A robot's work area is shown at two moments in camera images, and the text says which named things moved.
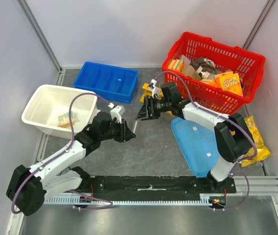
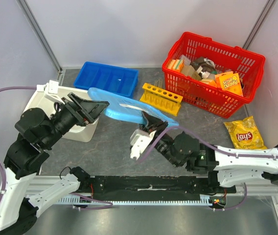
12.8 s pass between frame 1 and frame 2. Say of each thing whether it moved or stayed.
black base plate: stayed
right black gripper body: moved
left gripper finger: moved
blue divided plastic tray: stayed
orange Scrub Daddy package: stayed
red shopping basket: stayed
